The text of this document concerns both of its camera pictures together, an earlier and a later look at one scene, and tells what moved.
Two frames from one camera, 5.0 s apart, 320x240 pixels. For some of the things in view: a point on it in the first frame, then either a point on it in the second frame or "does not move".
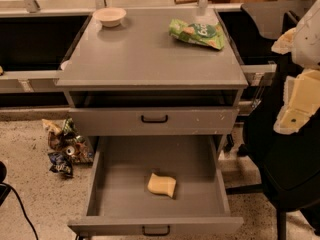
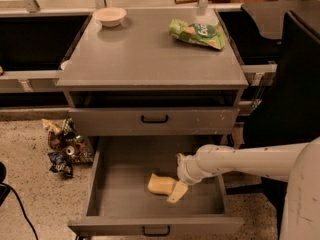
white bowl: (110, 16) does not move
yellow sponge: (161, 185) does not move
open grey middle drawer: (121, 203) does not move
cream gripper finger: (284, 43) to (188, 169)
